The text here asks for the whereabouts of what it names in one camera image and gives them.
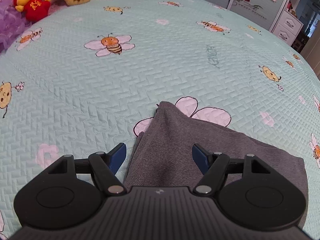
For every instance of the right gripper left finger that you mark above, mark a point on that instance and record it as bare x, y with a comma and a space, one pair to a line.
104, 168

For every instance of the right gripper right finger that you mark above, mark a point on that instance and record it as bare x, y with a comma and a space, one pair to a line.
213, 167

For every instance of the dark grey sweater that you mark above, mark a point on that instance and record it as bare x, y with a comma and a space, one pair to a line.
254, 184

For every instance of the mint green bee bedspread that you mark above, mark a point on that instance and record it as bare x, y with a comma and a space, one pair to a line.
97, 69

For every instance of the white drawer cabinet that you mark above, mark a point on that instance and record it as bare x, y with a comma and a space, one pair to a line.
287, 27

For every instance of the red plush toy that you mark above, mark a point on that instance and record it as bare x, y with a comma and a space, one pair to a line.
33, 10

